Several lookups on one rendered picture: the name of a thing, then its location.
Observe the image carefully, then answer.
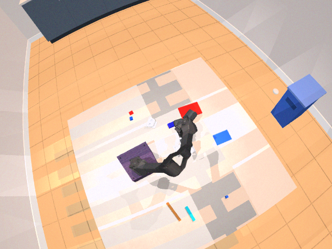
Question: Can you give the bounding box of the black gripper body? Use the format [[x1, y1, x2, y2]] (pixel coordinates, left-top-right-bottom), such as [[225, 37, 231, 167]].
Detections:
[[173, 118, 183, 138]]

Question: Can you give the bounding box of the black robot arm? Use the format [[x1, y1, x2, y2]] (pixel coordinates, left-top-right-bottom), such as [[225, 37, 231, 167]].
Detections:
[[129, 109, 198, 177]]

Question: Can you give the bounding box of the blue flat block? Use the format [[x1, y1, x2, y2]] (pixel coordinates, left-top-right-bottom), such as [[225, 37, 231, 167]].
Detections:
[[167, 122, 174, 129]]

